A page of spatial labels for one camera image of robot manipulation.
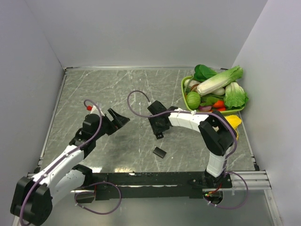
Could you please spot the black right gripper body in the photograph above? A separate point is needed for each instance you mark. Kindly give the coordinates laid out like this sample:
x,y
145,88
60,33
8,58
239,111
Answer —
x,y
156,126

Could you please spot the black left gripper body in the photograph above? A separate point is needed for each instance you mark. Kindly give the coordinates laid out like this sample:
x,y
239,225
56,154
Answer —
x,y
108,126

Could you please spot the black battery compartment cover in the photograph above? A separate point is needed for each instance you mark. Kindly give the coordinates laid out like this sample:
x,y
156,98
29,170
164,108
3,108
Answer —
x,y
159,152

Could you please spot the black remote control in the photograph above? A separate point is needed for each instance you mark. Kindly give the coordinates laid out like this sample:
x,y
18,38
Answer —
x,y
159,136

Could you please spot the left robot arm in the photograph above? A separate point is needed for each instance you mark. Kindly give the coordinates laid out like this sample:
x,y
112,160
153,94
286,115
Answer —
x,y
35,197

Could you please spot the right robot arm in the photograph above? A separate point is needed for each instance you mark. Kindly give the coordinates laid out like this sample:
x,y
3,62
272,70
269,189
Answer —
x,y
219,136

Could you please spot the round green cabbage toy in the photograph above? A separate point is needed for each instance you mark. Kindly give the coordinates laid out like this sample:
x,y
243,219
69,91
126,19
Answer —
x,y
193,100

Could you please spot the purple onion toy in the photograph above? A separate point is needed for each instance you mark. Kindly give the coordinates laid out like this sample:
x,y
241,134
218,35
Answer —
x,y
205,108

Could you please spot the white mushroom toy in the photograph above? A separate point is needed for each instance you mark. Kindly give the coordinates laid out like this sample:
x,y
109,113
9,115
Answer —
x,y
190,83

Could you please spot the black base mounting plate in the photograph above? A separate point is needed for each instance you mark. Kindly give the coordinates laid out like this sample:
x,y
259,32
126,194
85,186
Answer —
x,y
154,184

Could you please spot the red chili toy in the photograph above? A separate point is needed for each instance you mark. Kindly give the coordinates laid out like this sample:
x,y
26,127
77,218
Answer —
x,y
219,109

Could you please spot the orange carrot toy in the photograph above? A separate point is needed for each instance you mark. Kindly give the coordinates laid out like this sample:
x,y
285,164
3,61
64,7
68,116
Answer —
x,y
218,104

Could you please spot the dark green spinach toy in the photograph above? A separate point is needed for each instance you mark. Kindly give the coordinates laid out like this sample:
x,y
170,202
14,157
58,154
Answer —
x,y
203,73

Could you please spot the white radish toy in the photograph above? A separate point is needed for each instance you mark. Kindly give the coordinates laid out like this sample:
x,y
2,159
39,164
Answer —
x,y
219,92

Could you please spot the yellow cabbage toy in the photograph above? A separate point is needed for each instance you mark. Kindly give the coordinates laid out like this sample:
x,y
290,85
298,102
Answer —
x,y
234,121

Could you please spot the green leafy lettuce toy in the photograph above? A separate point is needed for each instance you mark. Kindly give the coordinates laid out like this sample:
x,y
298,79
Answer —
x,y
235,96

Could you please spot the large napa cabbage toy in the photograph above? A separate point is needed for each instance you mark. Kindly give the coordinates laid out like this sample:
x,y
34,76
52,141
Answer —
x,y
220,80

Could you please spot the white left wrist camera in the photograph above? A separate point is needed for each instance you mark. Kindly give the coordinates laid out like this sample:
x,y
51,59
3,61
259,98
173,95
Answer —
x,y
95,109

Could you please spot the aluminium frame rail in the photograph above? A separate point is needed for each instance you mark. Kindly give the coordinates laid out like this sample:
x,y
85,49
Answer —
x,y
249,182

